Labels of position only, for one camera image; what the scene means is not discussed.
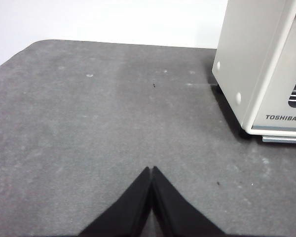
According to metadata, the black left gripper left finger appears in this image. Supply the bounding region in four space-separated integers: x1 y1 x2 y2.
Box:
78 166 152 237

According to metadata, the cream Toshiba toaster oven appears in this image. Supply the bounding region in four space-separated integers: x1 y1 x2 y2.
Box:
211 0 296 143

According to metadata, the silver oven crumb tray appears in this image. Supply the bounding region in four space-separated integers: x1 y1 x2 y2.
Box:
262 134 296 144

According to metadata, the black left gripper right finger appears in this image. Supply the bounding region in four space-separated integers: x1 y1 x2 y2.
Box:
150 165 228 237

